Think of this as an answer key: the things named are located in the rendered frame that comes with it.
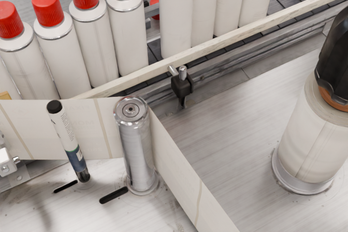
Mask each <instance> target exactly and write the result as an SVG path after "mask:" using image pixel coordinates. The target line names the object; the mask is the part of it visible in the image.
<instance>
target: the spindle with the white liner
mask: <svg viewBox="0 0 348 232"><path fill-rule="evenodd" d="M318 58H319V60H318V63H317V65H316V67H315V70H314V71H313V72H311V73H310V74H309V75H308V77H307V79H306V81H305V83H304V86H303V89H302V91H301V93H300V95H299V97H298V100H297V102H296V106H295V108H294V111H293V113H292V115H291V117H290V119H289V122H288V125H287V127H286V129H285V131H284V133H283V136H282V138H281V139H280V141H279V143H278V146H277V147H276V149H275V151H274V153H273V156H272V169H273V172H274V174H275V176H276V177H277V179H278V180H279V181H280V182H281V183H282V184H283V185H284V186H285V187H286V188H288V189H289V190H291V191H293V192H295V193H298V194H304V195H313V194H317V193H320V192H322V191H324V190H325V189H327V188H328V187H329V186H330V184H331V183H332V181H333V179H334V177H335V176H336V175H337V173H338V172H339V169H340V168H341V167H342V165H343V164H344V162H345V161H346V159H347V158H348V5H347V6H346V7H345V8H343V9H342V10H341V11H340V12H339V13H338V14H337V16H336V17H335V19H334V21H333V23H332V26H331V28H330V30H329V33H328V35H327V37H326V40H325V42H324V44H323V47H322V49H321V52H320V54H319V56H318Z"/></svg>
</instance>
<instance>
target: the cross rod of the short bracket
mask: <svg viewBox="0 0 348 232"><path fill-rule="evenodd" d="M167 70H168V71H169V73H170V74H171V75H172V76H175V75H177V74H179V73H178V71H177V70H176V68H175V67H174V66H173V65H169V66H168V67H167Z"/></svg>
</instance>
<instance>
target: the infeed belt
mask: <svg viewBox="0 0 348 232"><path fill-rule="evenodd" d="M303 1H306V0H270V2H269V6H268V10H267V14H266V17H267V16H269V15H272V14H274V13H276V12H279V11H281V10H284V9H286V8H288V7H291V6H294V5H296V4H298V3H301V2H303ZM346 1H348V0H334V1H332V2H330V3H327V4H325V5H323V6H320V7H317V8H315V9H313V10H310V11H308V12H306V13H303V14H301V15H299V16H296V17H294V18H292V19H289V20H287V21H285V22H282V23H280V24H278V25H275V26H273V27H271V28H268V29H266V30H264V31H261V32H259V33H257V34H254V35H252V36H250V37H247V38H245V39H243V40H240V41H238V42H236V43H233V44H231V45H229V46H226V47H223V48H221V49H219V50H216V51H214V52H212V53H209V54H207V55H205V56H202V57H200V58H198V59H195V60H193V61H191V62H188V63H186V64H184V66H186V68H187V69H189V68H192V67H194V66H196V65H199V64H201V63H203V62H206V61H208V60H210V59H213V58H215V57H217V56H219V55H222V54H224V53H226V52H229V51H231V50H233V49H236V48H239V47H241V46H243V45H246V44H248V43H250V42H252V41H255V40H257V39H259V38H262V37H264V36H266V35H269V34H271V33H273V32H276V31H278V30H280V29H282V28H285V27H287V26H289V25H292V24H294V23H296V22H299V21H301V20H303V19H306V18H308V17H310V16H313V15H315V14H317V13H319V12H322V11H324V10H326V9H329V8H331V7H333V6H336V5H338V4H340V3H343V2H346ZM147 50H148V62H149V65H152V64H154V63H156V62H159V61H161V60H163V59H162V57H161V38H159V39H156V40H154V41H151V42H149V43H147ZM171 76H172V75H171V74H170V73H169V71H167V72H165V73H163V74H160V75H158V76H156V77H153V78H151V79H149V80H146V81H144V82H142V83H139V84H137V85H135V86H132V87H130V88H128V89H125V90H122V91H120V92H118V93H115V94H113V95H111V96H108V97H123V96H127V95H129V94H131V93H133V92H136V91H139V90H141V89H143V88H146V87H148V86H150V85H152V84H155V83H157V82H159V81H162V80H164V79H166V78H169V77H171Z"/></svg>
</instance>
